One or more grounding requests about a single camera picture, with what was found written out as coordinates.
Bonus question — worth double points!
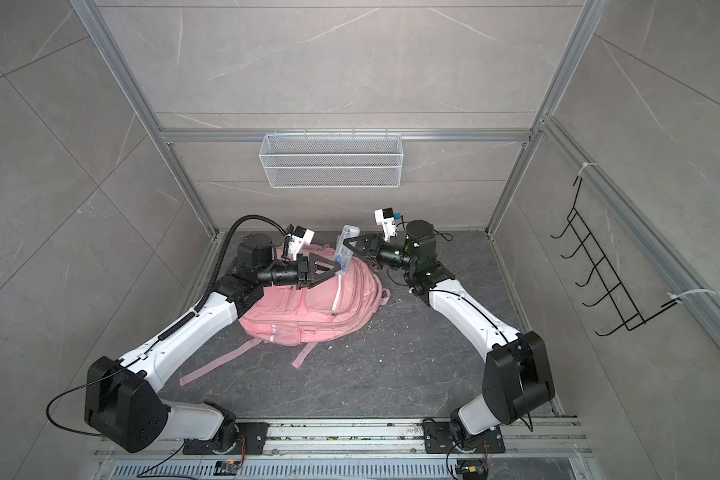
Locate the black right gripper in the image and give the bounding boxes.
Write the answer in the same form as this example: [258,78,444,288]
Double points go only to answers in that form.
[346,234,420,275]

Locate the clear plastic eraser box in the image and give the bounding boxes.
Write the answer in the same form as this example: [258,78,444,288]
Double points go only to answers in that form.
[334,225,360,275]

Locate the pink school backpack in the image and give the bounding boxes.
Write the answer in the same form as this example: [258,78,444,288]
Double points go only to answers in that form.
[179,258,391,386]

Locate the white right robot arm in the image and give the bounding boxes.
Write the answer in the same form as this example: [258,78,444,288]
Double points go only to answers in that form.
[341,220,556,447]

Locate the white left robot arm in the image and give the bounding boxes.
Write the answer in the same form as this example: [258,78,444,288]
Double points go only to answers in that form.
[83,234,341,453]

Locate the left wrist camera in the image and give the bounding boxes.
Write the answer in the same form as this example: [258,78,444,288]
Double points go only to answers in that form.
[282,225,315,260]

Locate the white wire mesh basket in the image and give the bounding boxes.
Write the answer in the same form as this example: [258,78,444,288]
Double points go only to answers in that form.
[259,133,404,189]

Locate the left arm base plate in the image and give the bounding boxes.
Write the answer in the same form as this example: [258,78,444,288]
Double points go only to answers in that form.
[182,422,269,455]

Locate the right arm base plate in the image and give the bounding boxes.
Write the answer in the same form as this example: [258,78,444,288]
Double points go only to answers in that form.
[421,418,506,454]

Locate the black wire hook rack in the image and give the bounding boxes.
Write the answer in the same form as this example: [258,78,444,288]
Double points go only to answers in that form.
[550,177,682,338]

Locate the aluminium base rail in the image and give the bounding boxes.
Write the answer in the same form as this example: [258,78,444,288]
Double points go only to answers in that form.
[92,418,592,462]

